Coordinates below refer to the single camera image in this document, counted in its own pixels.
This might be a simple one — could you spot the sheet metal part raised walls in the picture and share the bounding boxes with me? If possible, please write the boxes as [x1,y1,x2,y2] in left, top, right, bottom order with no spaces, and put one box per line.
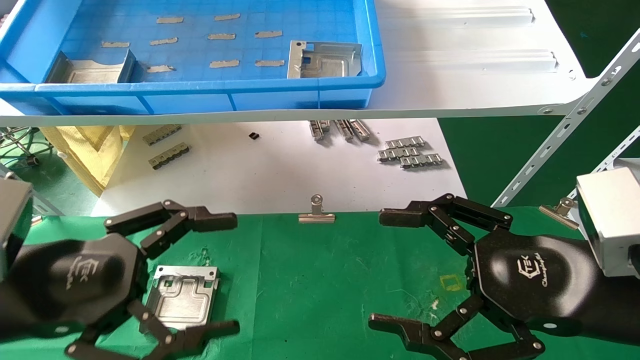
[45,49,137,84]

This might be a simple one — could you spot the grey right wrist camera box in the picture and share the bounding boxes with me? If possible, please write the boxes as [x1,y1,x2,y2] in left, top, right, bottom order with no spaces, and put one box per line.
[575,167,640,279]

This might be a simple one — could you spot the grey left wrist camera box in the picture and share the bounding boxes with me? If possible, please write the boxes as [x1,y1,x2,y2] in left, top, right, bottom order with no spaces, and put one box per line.
[0,179,34,273]

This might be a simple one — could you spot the blue plastic bin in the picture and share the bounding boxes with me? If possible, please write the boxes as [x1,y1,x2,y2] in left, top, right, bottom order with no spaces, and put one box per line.
[0,0,387,116]

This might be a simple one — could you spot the white lower board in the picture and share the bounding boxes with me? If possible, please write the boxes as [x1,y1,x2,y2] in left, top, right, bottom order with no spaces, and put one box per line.
[90,118,468,217]

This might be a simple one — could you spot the long white perforated rack strut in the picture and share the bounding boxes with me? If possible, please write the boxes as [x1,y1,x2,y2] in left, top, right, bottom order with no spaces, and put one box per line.
[492,29,640,208]

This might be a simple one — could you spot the grey perforated rack strut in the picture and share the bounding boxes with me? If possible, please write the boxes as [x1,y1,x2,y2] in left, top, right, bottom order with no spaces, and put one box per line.
[0,165,63,217]

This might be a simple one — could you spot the yellow woven bag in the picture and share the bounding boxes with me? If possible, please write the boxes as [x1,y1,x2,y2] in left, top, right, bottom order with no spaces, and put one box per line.
[40,125,136,197]

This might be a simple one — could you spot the bent sheet metal part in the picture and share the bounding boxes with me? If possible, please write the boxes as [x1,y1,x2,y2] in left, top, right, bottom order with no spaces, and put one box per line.
[144,265,221,332]

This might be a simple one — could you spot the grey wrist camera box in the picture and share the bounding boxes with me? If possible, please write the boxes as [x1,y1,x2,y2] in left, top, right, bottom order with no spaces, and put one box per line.
[575,167,640,279]
[0,179,34,273]

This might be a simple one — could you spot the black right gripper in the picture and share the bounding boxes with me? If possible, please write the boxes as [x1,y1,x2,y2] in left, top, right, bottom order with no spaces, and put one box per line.
[368,194,601,360]

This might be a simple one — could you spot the green cloth mat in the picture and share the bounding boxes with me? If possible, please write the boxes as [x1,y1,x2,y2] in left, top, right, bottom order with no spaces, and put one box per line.
[0,206,640,360]

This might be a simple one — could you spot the flat stamped sheet metal part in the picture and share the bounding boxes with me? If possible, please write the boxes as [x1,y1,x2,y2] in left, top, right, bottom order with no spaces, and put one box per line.
[287,40,363,80]

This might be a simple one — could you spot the tan connector strip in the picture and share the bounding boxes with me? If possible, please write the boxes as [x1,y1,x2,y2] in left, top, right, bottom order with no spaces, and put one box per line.
[142,125,183,147]

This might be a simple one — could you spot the metal clip strips left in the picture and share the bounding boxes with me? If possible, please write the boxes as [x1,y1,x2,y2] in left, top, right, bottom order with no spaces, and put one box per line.
[148,143,192,170]

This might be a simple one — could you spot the silver toothed metal strip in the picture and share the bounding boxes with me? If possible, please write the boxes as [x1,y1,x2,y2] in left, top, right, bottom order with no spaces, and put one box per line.
[400,153,444,169]
[377,146,421,163]
[385,136,427,150]

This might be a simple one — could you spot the short white perforated rack strut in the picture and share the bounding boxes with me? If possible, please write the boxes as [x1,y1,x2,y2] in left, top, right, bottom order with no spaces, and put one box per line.
[567,126,640,201]

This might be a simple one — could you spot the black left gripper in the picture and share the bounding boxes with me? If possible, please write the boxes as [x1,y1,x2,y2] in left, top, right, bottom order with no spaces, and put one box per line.
[9,234,241,360]

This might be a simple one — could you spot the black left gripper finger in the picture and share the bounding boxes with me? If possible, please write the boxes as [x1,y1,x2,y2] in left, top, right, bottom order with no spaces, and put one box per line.
[105,200,238,261]

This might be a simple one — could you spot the white metal shelf board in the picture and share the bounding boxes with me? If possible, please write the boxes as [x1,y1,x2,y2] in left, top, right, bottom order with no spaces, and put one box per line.
[0,0,601,127]

